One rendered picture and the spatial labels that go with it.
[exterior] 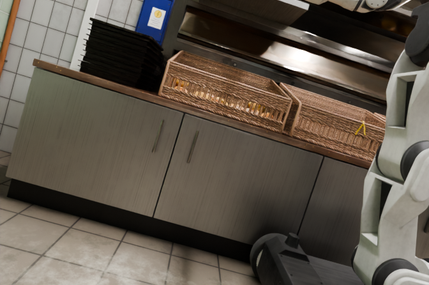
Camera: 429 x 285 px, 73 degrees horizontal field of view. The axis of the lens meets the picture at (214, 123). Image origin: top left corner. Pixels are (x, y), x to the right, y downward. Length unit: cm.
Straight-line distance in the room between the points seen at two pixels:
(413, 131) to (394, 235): 30
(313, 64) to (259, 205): 95
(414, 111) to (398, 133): 8
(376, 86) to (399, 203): 114
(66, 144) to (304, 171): 97
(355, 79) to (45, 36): 181
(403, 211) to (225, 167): 61
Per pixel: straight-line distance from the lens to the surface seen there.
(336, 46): 191
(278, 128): 126
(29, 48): 197
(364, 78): 198
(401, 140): 99
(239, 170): 120
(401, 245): 106
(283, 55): 179
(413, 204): 98
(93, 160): 125
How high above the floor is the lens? 61
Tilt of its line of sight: 4 degrees down
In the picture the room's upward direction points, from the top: 17 degrees clockwise
